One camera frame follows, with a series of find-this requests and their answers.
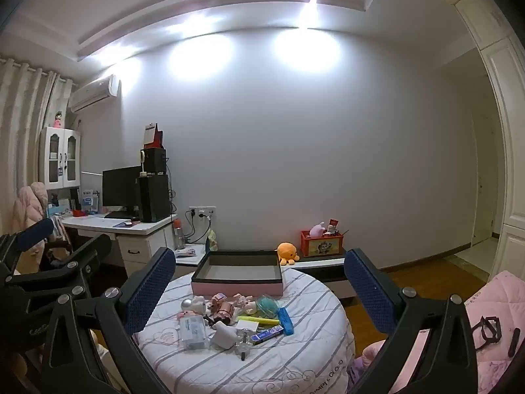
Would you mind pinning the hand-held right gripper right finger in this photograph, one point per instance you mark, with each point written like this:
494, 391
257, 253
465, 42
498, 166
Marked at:
367, 291

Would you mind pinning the blue pen box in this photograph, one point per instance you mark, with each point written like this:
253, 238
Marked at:
266, 333

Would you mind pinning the copper shiny figure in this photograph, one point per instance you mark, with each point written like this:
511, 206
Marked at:
224, 312

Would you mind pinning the white cat figure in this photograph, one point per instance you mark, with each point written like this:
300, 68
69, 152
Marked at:
201, 307

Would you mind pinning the white desk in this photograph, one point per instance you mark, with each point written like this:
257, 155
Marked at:
143, 246

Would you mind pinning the pink piglet figures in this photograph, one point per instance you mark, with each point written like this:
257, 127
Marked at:
245, 303

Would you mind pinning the black speaker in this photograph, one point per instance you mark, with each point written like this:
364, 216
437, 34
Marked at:
155, 161

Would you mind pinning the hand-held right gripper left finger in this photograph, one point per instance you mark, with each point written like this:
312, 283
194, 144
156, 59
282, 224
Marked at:
149, 291

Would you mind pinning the teal ball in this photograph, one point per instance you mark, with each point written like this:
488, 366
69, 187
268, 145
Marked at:
268, 305

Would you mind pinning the black glasses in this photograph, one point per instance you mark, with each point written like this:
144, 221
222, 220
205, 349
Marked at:
494, 332

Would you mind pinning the pink block figure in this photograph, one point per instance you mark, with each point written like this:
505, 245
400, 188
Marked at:
186, 317

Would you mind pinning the clear plastic case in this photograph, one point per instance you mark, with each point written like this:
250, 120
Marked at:
192, 333

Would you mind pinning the pink plush toy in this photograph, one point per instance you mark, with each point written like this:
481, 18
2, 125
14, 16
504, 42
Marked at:
317, 230

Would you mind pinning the black computer tower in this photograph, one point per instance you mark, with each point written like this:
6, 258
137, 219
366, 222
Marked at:
155, 199

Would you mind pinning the white low cabinet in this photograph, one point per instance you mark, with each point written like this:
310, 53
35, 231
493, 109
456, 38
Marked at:
328, 273

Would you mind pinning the blue and white box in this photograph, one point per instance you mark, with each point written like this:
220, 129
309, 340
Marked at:
89, 202

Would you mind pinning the yellow highlighter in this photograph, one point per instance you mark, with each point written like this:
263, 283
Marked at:
258, 320

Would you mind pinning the wall power outlet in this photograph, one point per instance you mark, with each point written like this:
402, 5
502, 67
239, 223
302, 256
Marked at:
201, 212

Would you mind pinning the pink packet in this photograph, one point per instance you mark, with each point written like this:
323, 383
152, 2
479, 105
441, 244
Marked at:
186, 251

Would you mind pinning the white glass-door cabinet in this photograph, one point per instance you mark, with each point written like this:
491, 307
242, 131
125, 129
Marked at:
61, 160

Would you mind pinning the silver ball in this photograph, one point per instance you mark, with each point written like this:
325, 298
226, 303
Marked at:
188, 304

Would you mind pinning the pink doll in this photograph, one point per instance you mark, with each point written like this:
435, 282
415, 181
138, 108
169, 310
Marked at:
58, 120

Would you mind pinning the black office chair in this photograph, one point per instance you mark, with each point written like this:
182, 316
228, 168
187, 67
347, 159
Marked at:
57, 254

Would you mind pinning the yellow snack bag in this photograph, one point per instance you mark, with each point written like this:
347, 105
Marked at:
211, 240

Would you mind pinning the black monitor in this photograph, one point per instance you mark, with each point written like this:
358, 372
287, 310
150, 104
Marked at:
121, 186

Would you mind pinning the white door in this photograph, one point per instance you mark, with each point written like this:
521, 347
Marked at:
482, 193

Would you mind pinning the pink jacket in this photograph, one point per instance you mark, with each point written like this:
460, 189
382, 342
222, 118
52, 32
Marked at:
28, 209

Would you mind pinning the white wardrobe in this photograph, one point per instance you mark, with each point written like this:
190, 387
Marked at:
510, 131

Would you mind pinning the white nightstand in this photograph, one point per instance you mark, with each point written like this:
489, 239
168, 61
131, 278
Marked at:
190, 260

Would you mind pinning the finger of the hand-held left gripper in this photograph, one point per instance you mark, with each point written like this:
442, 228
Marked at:
35, 234
92, 252

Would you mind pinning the pink quilt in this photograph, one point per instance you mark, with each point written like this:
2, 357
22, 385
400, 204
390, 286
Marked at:
484, 295

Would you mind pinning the orange octopus plush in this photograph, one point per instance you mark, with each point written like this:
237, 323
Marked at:
287, 253

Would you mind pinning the small cream desk ornament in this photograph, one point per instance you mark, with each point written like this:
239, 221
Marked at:
143, 164

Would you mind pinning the red toy box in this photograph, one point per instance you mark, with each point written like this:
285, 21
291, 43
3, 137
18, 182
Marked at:
322, 247

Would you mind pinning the white notepad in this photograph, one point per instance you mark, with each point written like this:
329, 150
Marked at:
247, 326

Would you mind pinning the black keyboard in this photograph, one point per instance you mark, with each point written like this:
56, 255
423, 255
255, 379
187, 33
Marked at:
121, 216

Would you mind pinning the blue rectangular eraser bar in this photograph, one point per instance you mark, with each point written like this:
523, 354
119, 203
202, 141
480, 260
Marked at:
286, 321

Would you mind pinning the red desk calendar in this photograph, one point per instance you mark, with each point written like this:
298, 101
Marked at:
154, 136

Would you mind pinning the red-capped bottle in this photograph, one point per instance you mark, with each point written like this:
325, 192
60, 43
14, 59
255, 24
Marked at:
179, 236

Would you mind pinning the white air conditioner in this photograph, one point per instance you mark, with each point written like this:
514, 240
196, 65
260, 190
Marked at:
92, 94

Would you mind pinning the pink storage box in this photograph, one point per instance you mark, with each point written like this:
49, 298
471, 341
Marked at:
238, 283

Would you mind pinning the red container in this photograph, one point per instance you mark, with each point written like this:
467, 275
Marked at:
80, 213

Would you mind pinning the beige curtain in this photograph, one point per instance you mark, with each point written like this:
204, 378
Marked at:
20, 131

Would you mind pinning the white plastic holder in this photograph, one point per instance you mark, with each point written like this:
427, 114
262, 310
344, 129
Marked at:
223, 336

